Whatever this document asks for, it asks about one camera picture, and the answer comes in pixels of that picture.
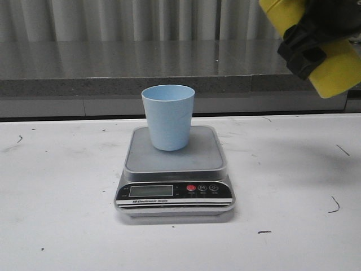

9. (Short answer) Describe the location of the light blue plastic cup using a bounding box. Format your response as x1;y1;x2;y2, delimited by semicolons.
142;85;195;151

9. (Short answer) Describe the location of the grey stone counter shelf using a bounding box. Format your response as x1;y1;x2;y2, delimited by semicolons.
1;40;315;98

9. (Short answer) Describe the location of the silver electronic kitchen scale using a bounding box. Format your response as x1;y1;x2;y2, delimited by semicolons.
114;125;236;225

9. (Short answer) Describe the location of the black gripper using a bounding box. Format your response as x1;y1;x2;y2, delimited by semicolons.
278;0;360;80

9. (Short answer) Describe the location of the yellow squeeze bottle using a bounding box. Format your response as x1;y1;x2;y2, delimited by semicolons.
259;1;360;98

